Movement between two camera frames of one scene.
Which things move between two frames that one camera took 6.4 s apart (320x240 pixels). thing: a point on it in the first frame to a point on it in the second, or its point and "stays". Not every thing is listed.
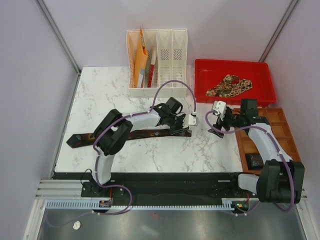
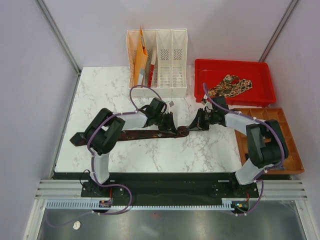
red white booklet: [154, 55] stays
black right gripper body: [229, 120] to [206, 119]
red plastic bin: [231, 81] stays
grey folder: [142, 71] stays
